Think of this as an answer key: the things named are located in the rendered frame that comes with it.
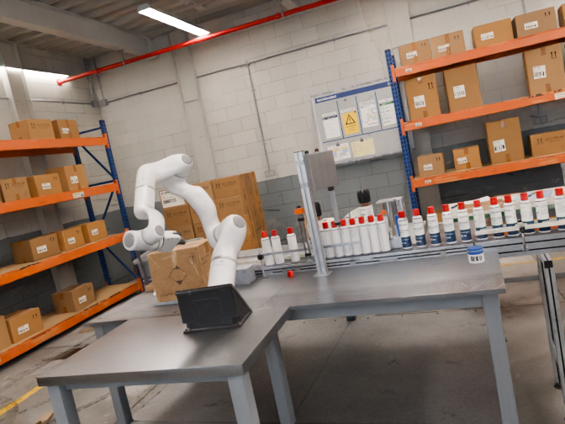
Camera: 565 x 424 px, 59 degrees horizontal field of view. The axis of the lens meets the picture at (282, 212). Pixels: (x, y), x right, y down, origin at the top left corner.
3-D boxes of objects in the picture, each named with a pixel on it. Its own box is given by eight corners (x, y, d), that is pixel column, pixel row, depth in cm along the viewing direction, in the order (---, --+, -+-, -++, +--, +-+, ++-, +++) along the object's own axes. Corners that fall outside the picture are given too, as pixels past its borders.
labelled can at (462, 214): (472, 239, 255) (466, 200, 253) (472, 241, 250) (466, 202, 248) (462, 241, 257) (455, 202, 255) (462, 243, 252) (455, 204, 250)
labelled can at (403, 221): (413, 246, 266) (406, 209, 264) (412, 249, 261) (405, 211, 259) (403, 247, 268) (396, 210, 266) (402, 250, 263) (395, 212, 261)
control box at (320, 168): (339, 184, 267) (332, 149, 265) (314, 190, 258) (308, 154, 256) (327, 185, 276) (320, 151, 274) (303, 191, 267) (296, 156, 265)
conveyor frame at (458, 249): (475, 247, 258) (474, 238, 257) (476, 252, 248) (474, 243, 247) (203, 278, 319) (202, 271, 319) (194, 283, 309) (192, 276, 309)
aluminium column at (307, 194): (328, 272, 270) (303, 150, 263) (325, 274, 266) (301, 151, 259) (320, 272, 271) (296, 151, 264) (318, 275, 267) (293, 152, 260)
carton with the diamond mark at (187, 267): (223, 282, 287) (213, 237, 285) (208, 295, 264) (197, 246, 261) (176, 289, 295) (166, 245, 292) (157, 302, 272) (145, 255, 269)
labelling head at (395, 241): (411, 241, 279) (403, 196, 276) (409, 246, 267) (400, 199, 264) (387, 244, 284) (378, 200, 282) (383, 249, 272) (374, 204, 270)
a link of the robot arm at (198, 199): (232, 244, 233) (216, 259, 244) (247, 233, 242) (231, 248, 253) (166, 162, 236) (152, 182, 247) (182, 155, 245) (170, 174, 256)
